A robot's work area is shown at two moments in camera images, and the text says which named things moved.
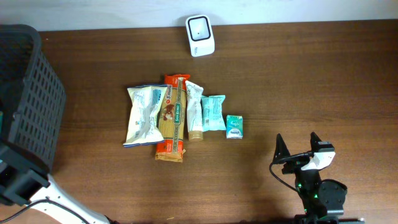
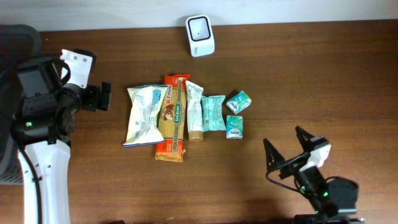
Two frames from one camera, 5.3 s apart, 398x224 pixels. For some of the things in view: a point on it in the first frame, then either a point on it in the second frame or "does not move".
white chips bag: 143,127 does not move
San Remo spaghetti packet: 172,119 does not move
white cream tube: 194,116 does not move
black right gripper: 296,162 -> 292,162
